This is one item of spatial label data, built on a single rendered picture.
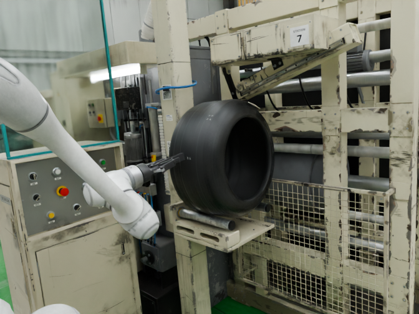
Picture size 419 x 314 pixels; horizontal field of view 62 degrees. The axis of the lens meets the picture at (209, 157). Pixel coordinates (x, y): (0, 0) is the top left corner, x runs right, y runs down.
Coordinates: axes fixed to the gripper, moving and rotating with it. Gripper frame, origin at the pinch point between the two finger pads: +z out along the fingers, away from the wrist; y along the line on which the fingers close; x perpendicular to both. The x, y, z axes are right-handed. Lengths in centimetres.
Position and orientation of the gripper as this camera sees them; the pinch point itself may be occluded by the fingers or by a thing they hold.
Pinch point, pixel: (177, 158)
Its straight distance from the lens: 144.9
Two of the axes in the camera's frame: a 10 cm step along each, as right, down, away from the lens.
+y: -7.2, -0.6, 6.9
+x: 1.7, 9.5, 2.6
